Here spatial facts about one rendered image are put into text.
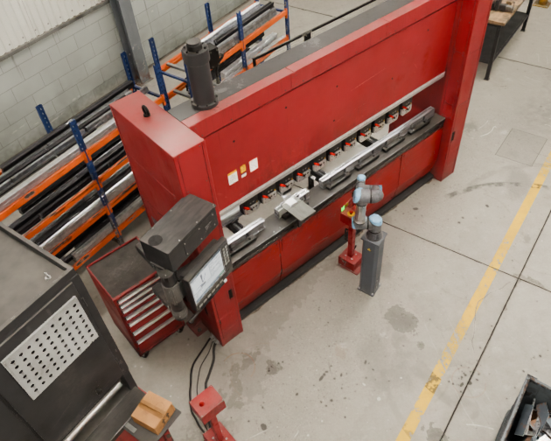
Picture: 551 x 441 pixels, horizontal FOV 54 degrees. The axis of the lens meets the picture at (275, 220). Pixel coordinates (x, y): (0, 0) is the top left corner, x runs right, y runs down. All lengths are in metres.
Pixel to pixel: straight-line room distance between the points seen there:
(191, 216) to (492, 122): 5.14
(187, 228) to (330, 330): 2.21
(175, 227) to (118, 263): 1.33
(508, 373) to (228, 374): 2.46
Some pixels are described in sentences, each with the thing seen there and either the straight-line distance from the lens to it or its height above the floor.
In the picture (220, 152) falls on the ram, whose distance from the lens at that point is 4.02.
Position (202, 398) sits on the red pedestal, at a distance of 4.11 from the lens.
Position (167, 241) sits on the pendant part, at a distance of 3.46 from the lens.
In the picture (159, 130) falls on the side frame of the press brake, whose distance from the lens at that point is 3.74.
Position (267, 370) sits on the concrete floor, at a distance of 5.05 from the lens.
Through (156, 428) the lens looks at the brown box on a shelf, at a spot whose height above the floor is 1.09.
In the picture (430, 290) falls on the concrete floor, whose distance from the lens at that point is 5.61.
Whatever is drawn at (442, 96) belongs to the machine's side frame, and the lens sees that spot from 6.12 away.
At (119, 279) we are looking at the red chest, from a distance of 4.65.
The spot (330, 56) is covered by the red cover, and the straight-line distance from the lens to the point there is 4.40.
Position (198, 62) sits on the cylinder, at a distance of 3.66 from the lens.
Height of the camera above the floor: 4.44
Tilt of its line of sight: 46 degrees down
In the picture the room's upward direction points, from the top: 6 degrees counter-clockwise
